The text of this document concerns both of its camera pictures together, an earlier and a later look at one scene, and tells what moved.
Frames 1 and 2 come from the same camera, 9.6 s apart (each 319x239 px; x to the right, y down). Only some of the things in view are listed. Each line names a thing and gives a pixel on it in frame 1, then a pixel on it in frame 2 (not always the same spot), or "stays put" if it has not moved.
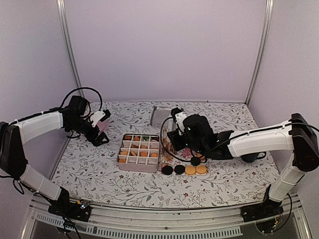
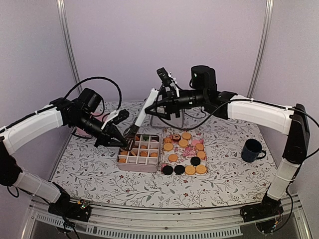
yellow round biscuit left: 190,170 stays put
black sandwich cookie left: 167,170 stays put
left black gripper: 97,141 → 108,133
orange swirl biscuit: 143,154 stays put
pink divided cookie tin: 139,153 stays put
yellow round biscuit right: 201,169 stays put
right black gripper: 174,139 → 170,106
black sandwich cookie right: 179,169 stays put
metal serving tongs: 170,129 → 129,135
